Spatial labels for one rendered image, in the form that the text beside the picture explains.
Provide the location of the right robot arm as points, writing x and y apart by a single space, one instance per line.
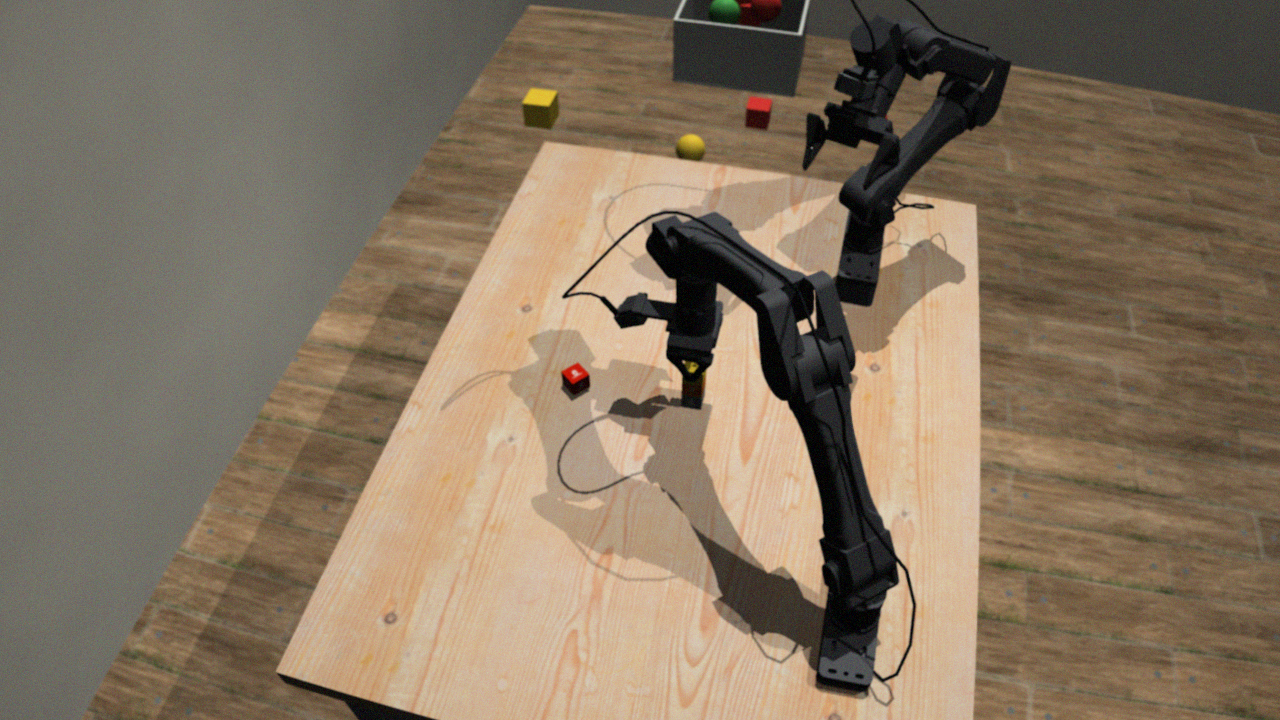
961 104

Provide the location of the yellow block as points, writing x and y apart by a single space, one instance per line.
691 367

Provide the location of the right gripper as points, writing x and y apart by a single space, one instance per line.
865 126

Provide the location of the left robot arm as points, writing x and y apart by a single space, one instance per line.
853 555

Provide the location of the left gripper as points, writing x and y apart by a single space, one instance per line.
692 333

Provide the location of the orange block with dark brown top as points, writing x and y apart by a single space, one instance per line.
693 390

